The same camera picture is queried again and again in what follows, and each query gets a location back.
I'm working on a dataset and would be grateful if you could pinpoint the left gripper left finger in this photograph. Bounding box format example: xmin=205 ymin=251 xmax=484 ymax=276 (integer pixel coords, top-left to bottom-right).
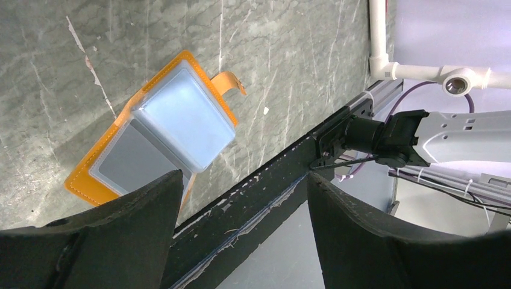
xmin=1 ymin=170 xmax=184 ymax=288

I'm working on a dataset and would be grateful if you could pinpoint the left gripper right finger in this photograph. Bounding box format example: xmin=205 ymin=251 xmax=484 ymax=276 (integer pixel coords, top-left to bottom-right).
xmin=307 ymin=173 xmax=510 ymax=288

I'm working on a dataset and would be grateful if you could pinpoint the grey credit card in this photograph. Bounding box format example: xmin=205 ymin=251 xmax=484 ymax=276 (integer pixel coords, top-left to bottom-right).
xmin=89 ymin=119 xmax=194 ymax=196

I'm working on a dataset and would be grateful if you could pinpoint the orange leather card holder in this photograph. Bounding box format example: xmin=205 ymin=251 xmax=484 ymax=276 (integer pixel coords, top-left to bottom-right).
xmin=64 ymin=51 xmax=244 ymax=206

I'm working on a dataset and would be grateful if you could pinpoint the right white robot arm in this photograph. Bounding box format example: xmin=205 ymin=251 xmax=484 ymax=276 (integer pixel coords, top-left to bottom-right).
xmin=310 ymin=110 xmax=510 ymax=170

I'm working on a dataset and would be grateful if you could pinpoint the white pvc pipe frame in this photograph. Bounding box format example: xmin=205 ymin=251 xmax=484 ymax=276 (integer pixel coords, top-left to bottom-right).
xmin=369 ymin=1 xmax=510 ymax=97

